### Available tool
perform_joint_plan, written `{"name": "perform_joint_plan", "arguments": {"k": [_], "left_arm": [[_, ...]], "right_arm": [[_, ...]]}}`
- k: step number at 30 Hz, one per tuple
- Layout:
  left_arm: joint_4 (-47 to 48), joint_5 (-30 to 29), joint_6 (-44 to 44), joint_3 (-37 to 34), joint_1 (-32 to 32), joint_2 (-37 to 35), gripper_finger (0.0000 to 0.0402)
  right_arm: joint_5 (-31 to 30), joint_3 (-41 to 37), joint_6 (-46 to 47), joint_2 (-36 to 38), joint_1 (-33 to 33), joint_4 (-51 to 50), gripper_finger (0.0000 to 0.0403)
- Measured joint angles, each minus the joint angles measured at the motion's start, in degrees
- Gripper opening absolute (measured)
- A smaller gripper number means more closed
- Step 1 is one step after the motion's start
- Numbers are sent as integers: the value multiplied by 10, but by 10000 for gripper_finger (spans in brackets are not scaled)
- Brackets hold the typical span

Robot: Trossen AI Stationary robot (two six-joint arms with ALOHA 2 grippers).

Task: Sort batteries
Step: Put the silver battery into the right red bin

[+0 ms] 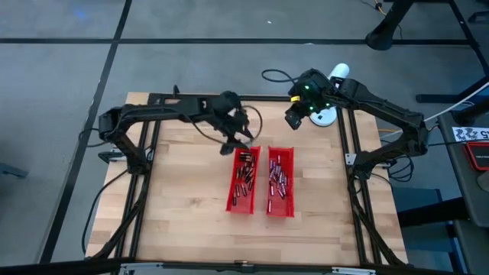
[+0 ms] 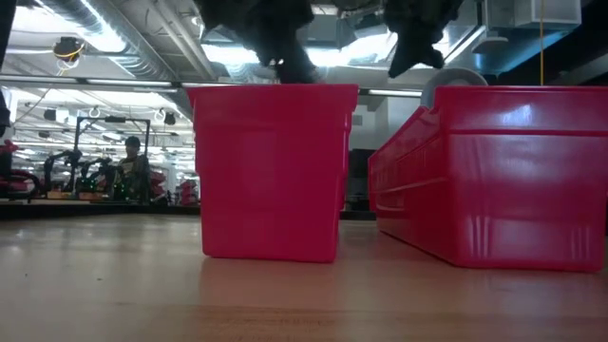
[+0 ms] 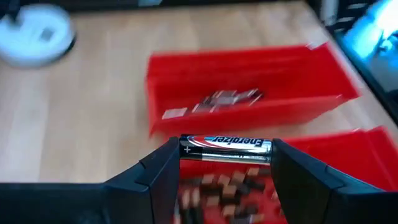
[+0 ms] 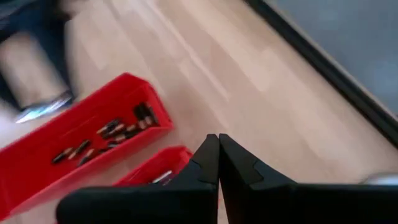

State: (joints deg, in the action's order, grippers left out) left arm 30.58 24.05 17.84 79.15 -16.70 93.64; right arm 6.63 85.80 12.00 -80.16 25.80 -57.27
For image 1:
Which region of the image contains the yellow floor cable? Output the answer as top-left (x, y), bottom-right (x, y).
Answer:
top-left (358, 0), bottom-right (385, 17)

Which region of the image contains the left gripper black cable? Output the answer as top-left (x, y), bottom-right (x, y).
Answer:
top-left (242, 105), bottom-right (264, 142)

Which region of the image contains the white cable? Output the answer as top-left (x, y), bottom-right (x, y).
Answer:
top-left (411, 81), bottom-right (489, 128)

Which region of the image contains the red plastic bin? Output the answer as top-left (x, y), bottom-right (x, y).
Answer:
top-left (265, 146), bottom-right (296, 218)
top-left (225, 144), bottom-right (263, 215)

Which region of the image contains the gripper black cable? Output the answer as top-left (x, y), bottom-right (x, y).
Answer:
top-left (261, 68), bottom-right (300, 84)
top-left (242, 105), bottom-right (264, 142)

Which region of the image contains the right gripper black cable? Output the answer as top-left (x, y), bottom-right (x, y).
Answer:
top-left (261, 68), bottom-right (300, 84)

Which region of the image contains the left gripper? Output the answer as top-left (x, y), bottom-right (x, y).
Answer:
top-left (212, 90), bottom-right (255, 156)

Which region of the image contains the white printed paper sheet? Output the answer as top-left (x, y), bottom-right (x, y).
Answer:
top-left (452, 126), bottom-right (489, 143)

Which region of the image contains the black floor cable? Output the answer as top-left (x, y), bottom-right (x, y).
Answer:
top-left (81, 170), bottom-right (129, 256)

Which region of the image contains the red black device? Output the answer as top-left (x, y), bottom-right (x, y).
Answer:
top-left (464, 141), bottom-right (489, 172)

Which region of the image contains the black aluminium table frame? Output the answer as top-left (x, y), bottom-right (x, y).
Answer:
top-left (91, 84), bottom-right (408, 268)

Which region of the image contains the white desk lamp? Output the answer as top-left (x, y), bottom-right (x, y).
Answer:
top-left (309, 63), bottom-right (351, 128)

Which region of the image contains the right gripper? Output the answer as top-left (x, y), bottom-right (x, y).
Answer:
top-left (284, 68), bottom-right (337, 131)

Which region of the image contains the black desk frame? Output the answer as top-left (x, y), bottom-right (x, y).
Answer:
top-left (415, 0), bottom-right (489, 105)

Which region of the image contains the grey chair foot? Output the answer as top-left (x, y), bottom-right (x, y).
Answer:
top-left (0, 161), bottom-right (30, 180)

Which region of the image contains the silver metal bar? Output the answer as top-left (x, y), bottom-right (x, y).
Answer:
top-left (119, 261), bottom-right (164, 274)
top-left (331, 266), bottom-right (377, 275)

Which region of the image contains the dark grey desk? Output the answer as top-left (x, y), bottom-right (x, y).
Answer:
top-left (437, 101), bottom-right (489, 275)

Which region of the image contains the black stand foot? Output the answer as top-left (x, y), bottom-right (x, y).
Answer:
top-left (364, 0), bottom-right (417, 52)

